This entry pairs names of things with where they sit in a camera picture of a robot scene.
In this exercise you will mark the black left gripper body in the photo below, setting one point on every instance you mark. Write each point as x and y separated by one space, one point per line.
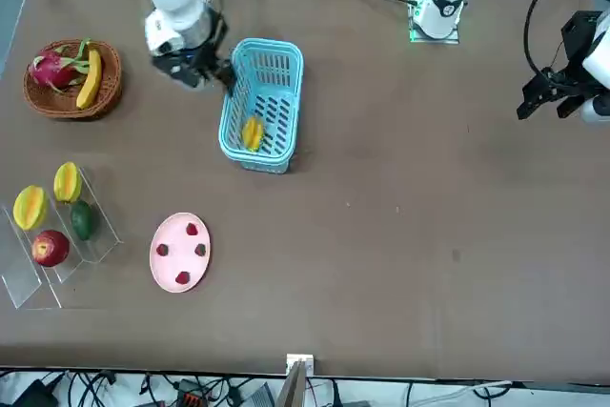
576 35

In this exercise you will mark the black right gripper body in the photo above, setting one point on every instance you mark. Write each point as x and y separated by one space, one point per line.
218 35

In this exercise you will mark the yellow star fruit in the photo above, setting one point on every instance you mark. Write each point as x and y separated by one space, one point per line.
252 133
30 207
67 182

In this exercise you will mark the blue plastic basket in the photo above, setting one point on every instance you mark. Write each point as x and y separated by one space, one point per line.
267 163

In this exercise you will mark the brown wicker basket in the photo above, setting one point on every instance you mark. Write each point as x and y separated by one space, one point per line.
107 92

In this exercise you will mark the clear acrylic step platform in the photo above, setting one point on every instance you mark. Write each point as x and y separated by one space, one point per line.
102 240

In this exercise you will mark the yellow banana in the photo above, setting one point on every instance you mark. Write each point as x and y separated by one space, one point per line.
90 83

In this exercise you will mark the pink dragon fruit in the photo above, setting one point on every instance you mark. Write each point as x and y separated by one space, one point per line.
50 68

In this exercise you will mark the red strawberry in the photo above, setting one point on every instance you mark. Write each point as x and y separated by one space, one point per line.
182 278
200 249
191 229
162 250

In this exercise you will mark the pink plate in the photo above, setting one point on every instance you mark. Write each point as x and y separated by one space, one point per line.
178 240

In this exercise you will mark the green avocado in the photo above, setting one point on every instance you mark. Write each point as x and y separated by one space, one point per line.
82 220

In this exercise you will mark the red apple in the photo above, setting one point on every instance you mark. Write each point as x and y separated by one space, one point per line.
50 248

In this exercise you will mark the black power strip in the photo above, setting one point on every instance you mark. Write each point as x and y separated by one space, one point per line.
190 395

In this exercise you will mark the grey power adapter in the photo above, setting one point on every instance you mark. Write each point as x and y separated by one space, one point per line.
259 397

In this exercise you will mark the black power adapter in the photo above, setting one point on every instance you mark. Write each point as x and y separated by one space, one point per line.
33 395

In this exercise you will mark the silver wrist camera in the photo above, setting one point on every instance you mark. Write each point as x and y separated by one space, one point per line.
595 112

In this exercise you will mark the wrist camera with black bracket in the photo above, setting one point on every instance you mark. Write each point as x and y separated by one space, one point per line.
174 68

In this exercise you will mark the aluminium camera post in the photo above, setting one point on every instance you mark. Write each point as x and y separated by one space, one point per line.
295 388

